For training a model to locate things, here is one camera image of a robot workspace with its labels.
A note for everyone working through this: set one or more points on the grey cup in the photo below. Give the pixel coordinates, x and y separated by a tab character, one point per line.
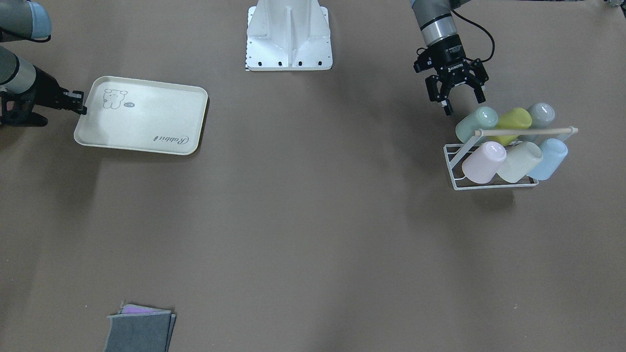
542	115

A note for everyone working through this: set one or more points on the light blue cup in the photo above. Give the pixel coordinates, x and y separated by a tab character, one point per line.
554	153

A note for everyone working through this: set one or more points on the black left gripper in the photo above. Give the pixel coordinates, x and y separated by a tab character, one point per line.
448	54

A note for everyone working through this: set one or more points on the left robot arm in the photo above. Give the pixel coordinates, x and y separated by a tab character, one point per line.
435	19

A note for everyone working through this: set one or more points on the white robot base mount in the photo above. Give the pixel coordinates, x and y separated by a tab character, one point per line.
288	35

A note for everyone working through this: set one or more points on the cream cup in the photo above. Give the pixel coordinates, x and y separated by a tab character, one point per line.
521	159

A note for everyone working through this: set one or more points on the green cup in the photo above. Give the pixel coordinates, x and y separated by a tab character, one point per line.
484	118

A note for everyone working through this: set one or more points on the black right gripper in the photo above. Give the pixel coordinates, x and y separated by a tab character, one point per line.
45	88

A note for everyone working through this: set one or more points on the folded grey cloth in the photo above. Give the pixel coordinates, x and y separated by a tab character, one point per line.
136	328

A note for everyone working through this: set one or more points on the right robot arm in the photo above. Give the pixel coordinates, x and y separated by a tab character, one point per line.
22	21

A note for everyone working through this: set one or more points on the cream rabbit tray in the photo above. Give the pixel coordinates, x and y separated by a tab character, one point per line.
142	115

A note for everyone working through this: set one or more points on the pink cup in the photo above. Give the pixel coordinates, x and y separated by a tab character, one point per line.
482	164

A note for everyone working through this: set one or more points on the white wire cup rack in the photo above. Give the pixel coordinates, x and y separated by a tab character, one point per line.
456	153

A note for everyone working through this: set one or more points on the yellow cup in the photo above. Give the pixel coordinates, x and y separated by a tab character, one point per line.
515	119

